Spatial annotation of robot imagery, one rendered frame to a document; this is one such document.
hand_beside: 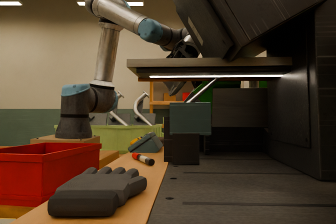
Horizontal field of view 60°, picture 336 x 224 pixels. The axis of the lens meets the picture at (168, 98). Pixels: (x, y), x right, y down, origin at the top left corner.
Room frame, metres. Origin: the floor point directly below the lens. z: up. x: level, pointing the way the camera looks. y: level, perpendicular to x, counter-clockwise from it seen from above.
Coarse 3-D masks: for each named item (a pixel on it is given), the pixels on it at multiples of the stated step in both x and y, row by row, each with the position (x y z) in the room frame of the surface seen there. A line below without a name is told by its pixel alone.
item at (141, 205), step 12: (120, 156) 0.81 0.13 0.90; (156, 156) 0.80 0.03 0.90; (144, 168) 0.61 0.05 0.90; (156, 168) 0.61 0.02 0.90; (156, 180) 0.49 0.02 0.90; (144, 192) 0.42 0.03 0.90; (156, 192) 0.42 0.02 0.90; (132, 204) 0.36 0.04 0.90; (144, 204) 0.36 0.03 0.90; (24, 216) 0.32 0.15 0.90; (36, 216) 0.32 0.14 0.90; (48, 216) 0.32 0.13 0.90; (60, 216) 0.32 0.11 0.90; (72, 216) 0.32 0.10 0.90; (84, 216) 0.32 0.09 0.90; (96, 216) 0.32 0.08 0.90; (108, 216) 0.32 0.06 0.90; (120, 216) 0.32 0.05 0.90; (132, 216) 0.32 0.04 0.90; (144, 216) 0.32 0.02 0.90
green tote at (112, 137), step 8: (96, 128) 1.77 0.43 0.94; (104, 128) 1.76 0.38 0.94; (112, 128) 1.76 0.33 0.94; (120, 128) 1.75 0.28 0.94; (128, 128) 1.74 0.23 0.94; (136, 128) 1.74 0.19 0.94; (144, 128) 1.73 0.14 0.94; (152, 128) 1.73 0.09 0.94; (160, 128) 2.08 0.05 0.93; (104, 136) 1.76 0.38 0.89; (112, 136) 1.76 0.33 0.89; (120, 136) 1.75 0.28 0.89; (128, 136) 1.74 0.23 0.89; (136, 136) 1.74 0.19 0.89; (160, 136) 2.08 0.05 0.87; (104, 144) 1.76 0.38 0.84; (112, 144) 1.76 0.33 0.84; (120, 144) 1.75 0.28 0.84; (128, 144) 1.74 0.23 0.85; (120, 152) 1.75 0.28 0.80
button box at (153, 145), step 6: (150, 132) 0.97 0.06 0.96; (144, 138) 0.88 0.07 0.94; (150, 138) 0.88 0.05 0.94; (156, 138) 0.97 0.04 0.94; (132, 144) 0.89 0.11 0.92; (138, 144) 0.88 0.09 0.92; (144, 144) 0.88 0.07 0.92; (150, 144) 0.88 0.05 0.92; (156, 144) 0.89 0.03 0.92; (162, 144) 1.02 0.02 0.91; (132, 150) 0.89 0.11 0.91; (138, 150) 0.88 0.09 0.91; (144, 150) 0.88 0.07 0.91; (150, 150) 0.88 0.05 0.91; (156, 150) 0.88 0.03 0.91
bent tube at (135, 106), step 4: (144, 92) 2.05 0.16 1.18; (140, 96) 2.05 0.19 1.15; (144, 96) 2.05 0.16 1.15; (148, 96) 2.06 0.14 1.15; (136, 100) 2.04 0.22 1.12; (140, 100) 2.05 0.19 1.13; (136, 104) 2.03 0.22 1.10; (136, 108) 2.02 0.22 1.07; (136, 112) 2.00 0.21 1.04; (140, 116) 1.98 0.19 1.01; (144, 120) 1.97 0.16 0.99; (148, 124) 1.95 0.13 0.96; (152, 124) 1.95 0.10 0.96
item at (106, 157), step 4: (100, 152) 1.31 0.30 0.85; (104, 152) 1.31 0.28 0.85; (108, 152) 1.31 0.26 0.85; (112, 152) 1.31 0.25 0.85; (116, 152) 1.35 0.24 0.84; (100, 156) 1.17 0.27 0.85; (104, 156) 1.17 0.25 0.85; (108, 156) 1.21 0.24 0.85; (112, 156) 1.28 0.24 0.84; (116, 156) 1.35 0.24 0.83; (100, 160) 1.10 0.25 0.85; (104, 160) 1.15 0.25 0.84; (108, 160) 1.21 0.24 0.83; (112, 160) 1.28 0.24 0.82; (100, 164) 1.10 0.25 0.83; (104, 164) 1.15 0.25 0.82
